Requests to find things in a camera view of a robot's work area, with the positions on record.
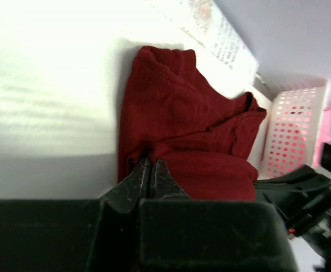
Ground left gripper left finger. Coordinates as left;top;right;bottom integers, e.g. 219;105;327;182
0;158;150;271

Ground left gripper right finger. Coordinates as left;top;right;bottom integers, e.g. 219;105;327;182
139;159;298;271

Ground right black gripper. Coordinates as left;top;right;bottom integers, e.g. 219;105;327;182
254;165;331;271

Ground dark red t shirt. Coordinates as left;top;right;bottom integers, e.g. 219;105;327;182
118;46;266;201

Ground white plastic basket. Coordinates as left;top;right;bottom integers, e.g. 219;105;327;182
259;80;328;179

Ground pink t shirt in basket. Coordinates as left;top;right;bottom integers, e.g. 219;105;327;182
313;107;331;167

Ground white paper sheets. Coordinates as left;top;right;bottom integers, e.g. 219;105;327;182
181;1;258;74

